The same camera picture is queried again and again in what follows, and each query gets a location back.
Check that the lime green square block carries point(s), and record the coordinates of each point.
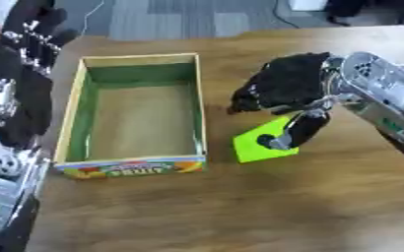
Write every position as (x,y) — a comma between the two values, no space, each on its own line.
(254,149)

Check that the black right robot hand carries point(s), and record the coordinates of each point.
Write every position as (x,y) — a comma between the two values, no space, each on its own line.
(286,82)

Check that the cardboard box with green inside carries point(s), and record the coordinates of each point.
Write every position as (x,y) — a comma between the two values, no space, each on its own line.
(136,118)

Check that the white box on floor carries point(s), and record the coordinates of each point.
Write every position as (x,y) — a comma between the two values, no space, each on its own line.
(308,4)

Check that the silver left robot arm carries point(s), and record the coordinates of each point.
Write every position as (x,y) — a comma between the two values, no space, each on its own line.
(7,197)

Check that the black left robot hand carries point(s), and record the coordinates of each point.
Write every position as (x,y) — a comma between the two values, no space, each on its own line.
(21,75)

